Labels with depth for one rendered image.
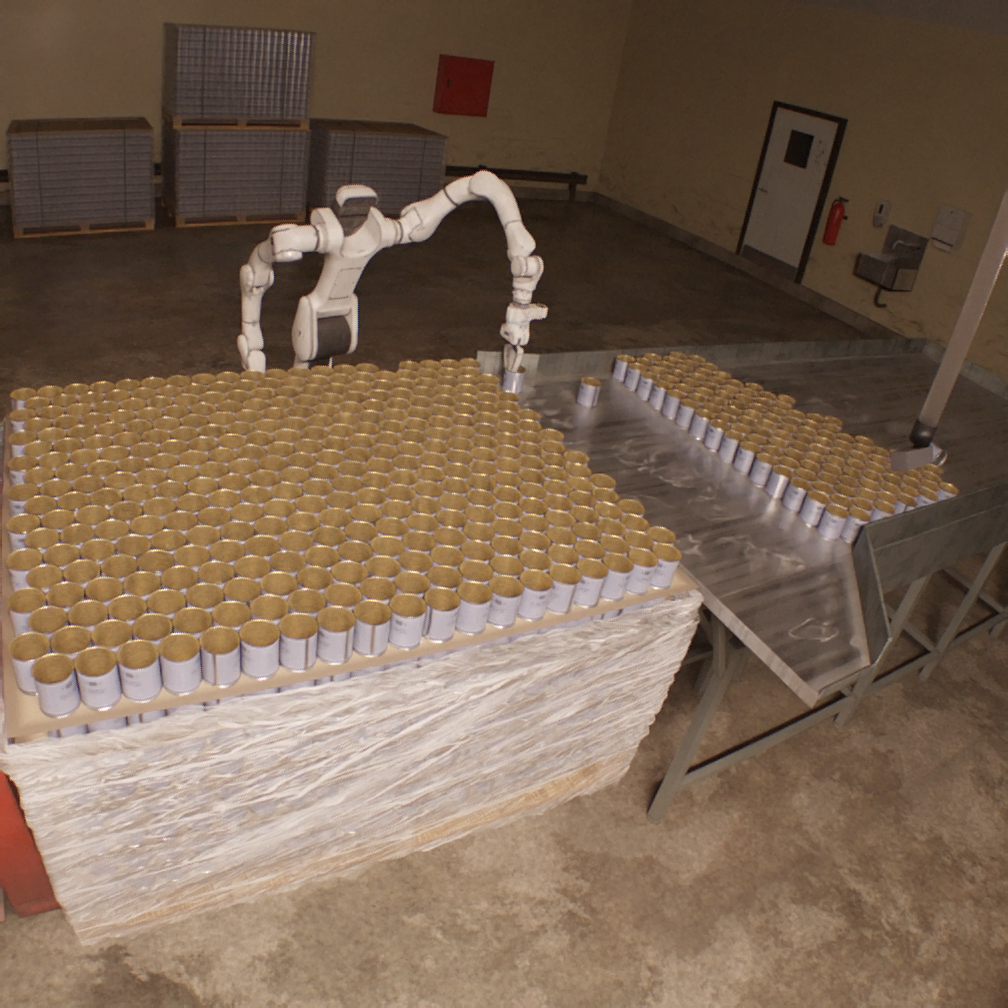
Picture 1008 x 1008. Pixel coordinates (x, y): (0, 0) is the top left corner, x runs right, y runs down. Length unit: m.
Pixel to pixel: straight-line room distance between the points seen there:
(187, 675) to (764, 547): 1.44
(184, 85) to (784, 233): 6.85
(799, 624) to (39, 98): 9.44
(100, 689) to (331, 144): 7.97
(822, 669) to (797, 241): 8.30
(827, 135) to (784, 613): 8.17
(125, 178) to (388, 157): 2.86
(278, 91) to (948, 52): 6.78
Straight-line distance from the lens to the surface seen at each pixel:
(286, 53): 8.67
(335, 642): 1.38
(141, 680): 1.32
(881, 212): 9.09
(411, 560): 1.58
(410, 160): 9.26
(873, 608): 1.96
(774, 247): 10.03
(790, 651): 1.79
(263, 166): 8.78
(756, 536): 2.14
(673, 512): 2.11
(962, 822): 3.37
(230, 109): 8.59
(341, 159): 8.98
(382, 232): 2.66
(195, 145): 8.59
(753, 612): 1.86
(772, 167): 10.15
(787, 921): 2.72
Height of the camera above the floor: 2.13
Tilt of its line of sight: 32 degrees down
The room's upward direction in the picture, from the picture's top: 10 degrees clockwise
